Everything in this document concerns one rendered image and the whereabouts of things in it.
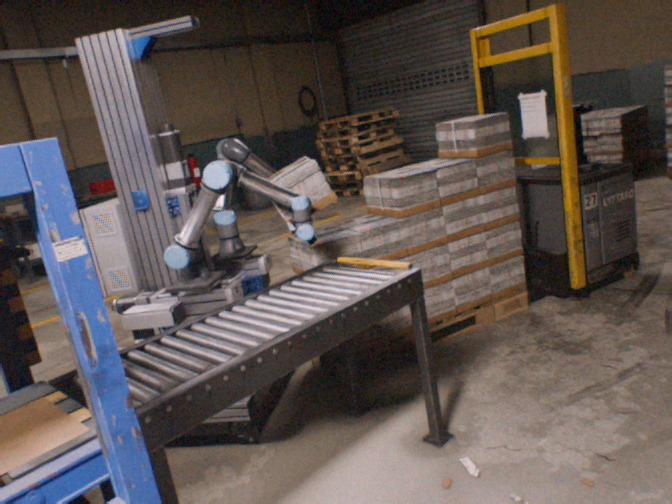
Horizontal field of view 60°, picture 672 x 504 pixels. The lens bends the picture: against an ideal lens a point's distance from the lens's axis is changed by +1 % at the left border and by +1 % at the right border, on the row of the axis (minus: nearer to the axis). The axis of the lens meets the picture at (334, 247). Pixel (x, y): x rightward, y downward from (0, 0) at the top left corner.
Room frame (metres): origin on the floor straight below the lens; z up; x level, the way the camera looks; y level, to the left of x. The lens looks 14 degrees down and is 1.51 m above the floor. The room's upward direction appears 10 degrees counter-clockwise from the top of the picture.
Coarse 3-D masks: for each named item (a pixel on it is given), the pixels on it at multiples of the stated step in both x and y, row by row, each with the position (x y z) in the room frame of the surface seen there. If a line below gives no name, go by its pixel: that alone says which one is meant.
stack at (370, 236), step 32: (352, 224) 3.32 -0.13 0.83; (384, 224) 3.17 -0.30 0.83; (416, 224) 3.26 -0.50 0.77; (448, 224) 3.36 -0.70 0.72; (480, 224) 3.46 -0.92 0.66; (320, 256) 2.99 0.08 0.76; (352, 256) 3.07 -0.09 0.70; (416, 256) 3.24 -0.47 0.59; (448, 256) 3.33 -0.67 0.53; (480, 256) 3.44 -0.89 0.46; (448, 288) 3.33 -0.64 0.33; (480, 288) 3.43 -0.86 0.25; (384, 320) 3.13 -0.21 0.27; (448, 320) 3.31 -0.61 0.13; (480, 320) 3.41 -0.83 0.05; (384, 352) 3.26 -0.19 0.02; (416, 352) 3.20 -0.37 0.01
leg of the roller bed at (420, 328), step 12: (420, 300) 2.28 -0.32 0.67; (420, 312) 2.27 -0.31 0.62; (420, 324) 2.27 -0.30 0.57; (420, 336) 2.28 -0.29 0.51; (420, 348) 2.29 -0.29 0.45; (420, 360) 2.29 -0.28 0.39; (432, 360) 2.29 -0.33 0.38; (432, 372) 2.29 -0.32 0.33; (432, 384) 2.28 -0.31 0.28; (432, 396) 2.27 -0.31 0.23; (432, 408) 2.27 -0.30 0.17; (432, 420) 2.28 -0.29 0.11; (432, 432) 2.29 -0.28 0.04; (444, 432) 2.30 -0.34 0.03
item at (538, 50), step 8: (528, 48) 3.75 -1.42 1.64; (536, 48) 3.69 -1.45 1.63; (544, 48) 3.63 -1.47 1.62; (496, 56) 4.01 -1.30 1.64; (504, 56) 3.94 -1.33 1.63; (512, 56) 3.87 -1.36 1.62; (520, 56) 3.81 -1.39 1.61; (528, 56) 3.75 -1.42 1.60; (480, 64) 4.15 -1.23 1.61; (488, 64) 4.08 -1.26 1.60
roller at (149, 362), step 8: (128, 352) 1.95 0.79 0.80; (136, 352) 1.93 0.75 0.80; (128, 360) 1.93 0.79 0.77; (136, 360) 1.89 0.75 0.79; (144, 360) 1.85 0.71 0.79; (152, 360) 1.83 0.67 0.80; (160, 360) 1.81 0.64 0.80; (152, 368) 1.80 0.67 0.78; (160, 368) 1.76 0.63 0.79; (168, 368) 1.74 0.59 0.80; (176, 368) 1.72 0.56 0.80; (168, 376) 1.72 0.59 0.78; (176, 376) 1.68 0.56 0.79; (184, 376) 1.65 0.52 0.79; (192, 376) 1.63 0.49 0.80
